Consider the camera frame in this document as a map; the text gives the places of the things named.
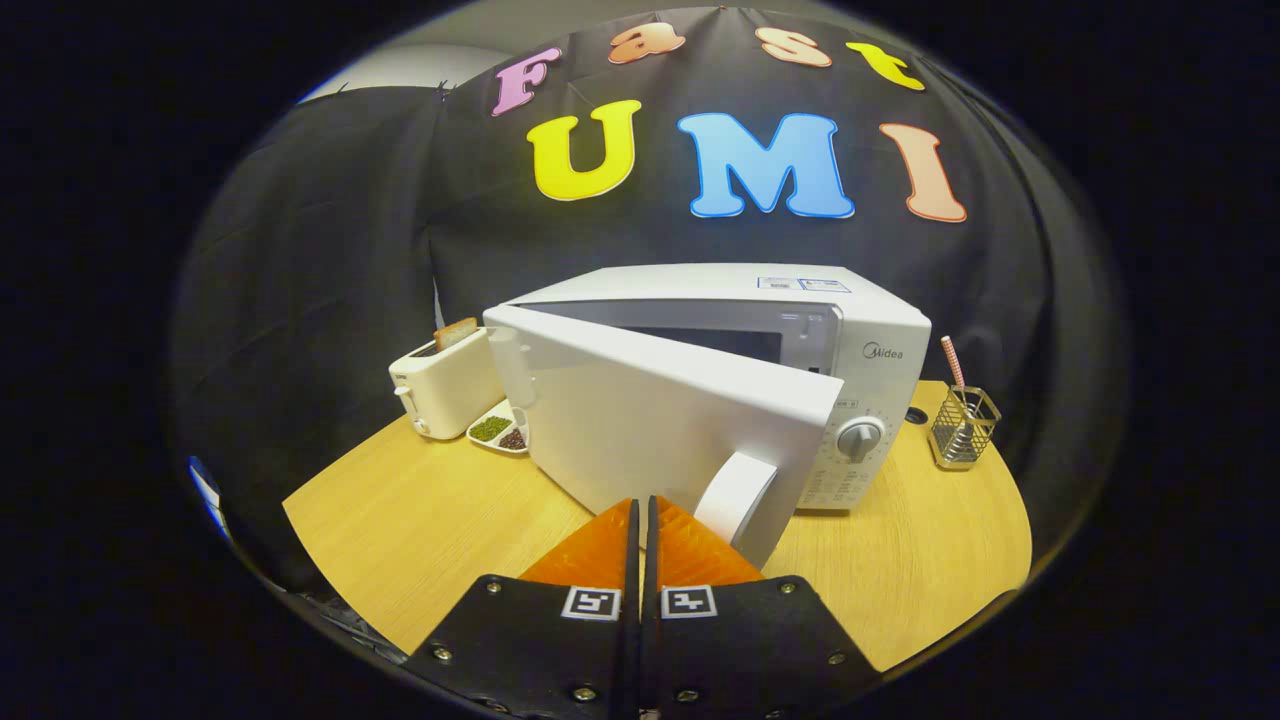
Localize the cream toaster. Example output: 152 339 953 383
388 326 506 441

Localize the white microwave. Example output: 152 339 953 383
482 263 933 571

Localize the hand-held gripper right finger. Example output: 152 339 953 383
640 495 883 720

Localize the colourful screen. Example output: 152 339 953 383
188 455 233 541

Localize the black backdrop cloth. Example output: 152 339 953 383
170 5 1131 601

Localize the wire utensil holder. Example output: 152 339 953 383
928 386 1002 471

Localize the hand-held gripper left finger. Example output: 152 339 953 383
403 497 641 720

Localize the white divided snack dish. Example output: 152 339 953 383
466 400 531 456

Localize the white microwave door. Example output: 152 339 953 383
482 303 846 571

